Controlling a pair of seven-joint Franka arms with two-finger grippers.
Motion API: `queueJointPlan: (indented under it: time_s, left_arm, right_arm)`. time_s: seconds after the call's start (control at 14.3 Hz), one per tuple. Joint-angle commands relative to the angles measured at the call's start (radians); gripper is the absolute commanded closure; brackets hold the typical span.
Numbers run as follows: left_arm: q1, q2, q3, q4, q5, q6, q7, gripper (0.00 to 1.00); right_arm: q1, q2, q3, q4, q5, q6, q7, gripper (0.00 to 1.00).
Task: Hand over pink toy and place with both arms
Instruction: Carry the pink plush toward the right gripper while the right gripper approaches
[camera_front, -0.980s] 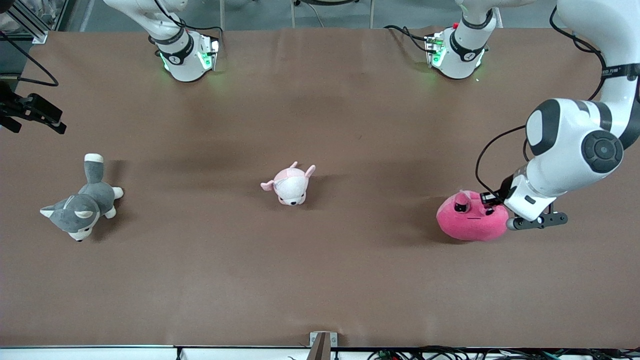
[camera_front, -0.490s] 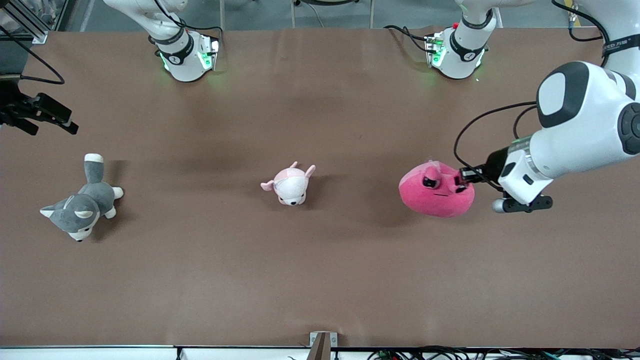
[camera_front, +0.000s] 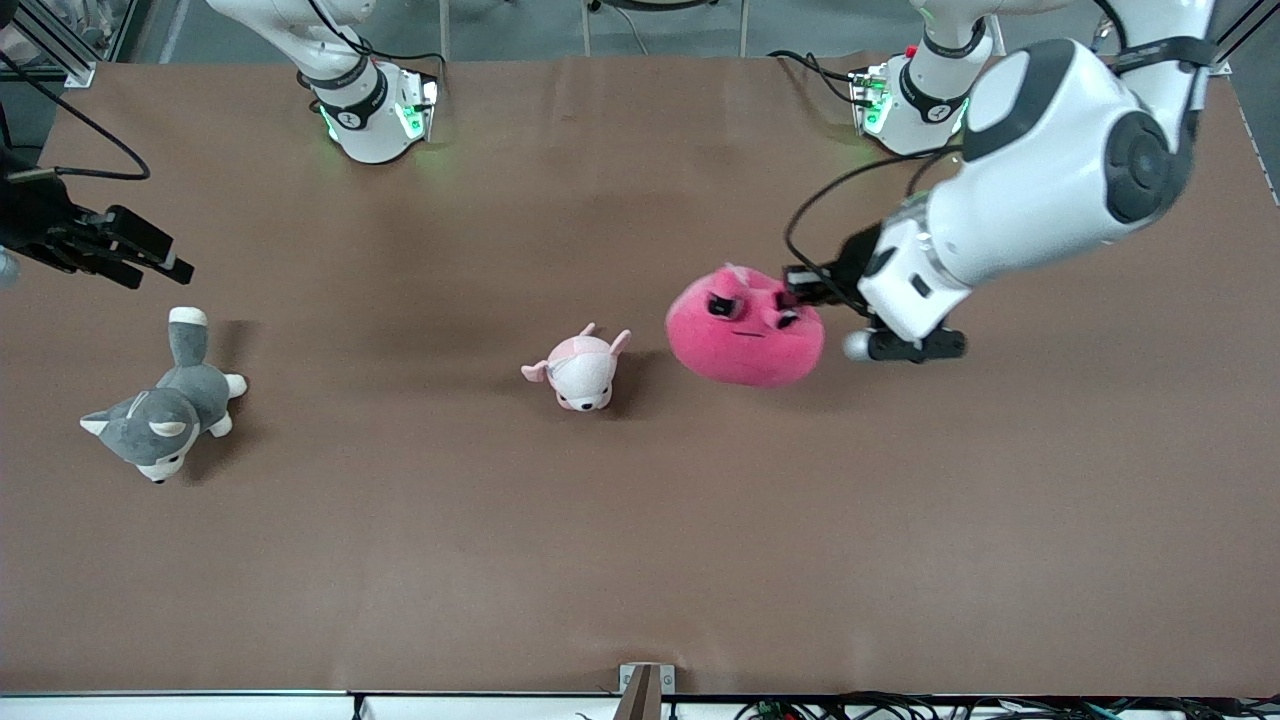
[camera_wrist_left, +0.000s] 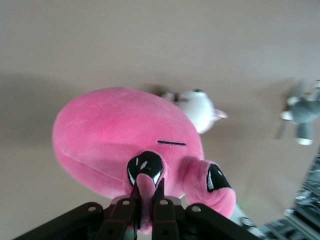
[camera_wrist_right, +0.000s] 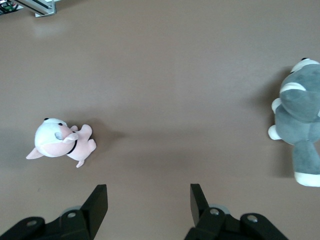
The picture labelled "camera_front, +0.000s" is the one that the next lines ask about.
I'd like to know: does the metal table edge bracket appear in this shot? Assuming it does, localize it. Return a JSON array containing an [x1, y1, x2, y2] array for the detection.
[[618, 663, 676, 720]]

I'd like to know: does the black cable bundle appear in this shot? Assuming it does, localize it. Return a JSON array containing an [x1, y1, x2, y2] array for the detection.
[[730, 692, 1280, 720]]

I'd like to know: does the round pink plush toy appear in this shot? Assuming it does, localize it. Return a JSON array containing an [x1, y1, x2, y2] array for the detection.
[[665, 262, 827, 389]]

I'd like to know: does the grey white plush husky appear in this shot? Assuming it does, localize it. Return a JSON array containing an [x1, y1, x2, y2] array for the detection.
[[80, 306, 249, 485]]

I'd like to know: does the small white pink plush pig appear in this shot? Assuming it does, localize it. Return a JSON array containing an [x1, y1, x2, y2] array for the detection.
[[520, 322, 633, 412]]

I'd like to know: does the aluminium frame profile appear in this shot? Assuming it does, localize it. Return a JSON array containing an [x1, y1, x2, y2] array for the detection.
[[0, 0, 136, 89]]

